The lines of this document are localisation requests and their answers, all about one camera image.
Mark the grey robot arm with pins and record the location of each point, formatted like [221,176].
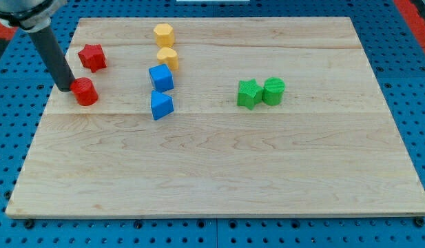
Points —
[29,15]

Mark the light wooden board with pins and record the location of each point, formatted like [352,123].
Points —
[330,149]

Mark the green star block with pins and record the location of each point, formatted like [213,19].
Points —
[249,93]

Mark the blue triangle block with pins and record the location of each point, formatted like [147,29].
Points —
[161,104]

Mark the blue cube block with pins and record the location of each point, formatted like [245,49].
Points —
[161,78]

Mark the green cylinder block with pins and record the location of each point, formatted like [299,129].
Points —
[274,88]

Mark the yellow heart block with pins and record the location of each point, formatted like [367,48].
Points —
[169,57]

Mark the yellow hexagon block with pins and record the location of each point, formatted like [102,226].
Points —
[164,35]

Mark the red cylinder block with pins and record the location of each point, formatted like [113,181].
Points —
[84,91]

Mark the red star block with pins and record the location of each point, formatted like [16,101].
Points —
[93,57]

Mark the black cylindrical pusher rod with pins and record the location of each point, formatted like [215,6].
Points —
[52,55]

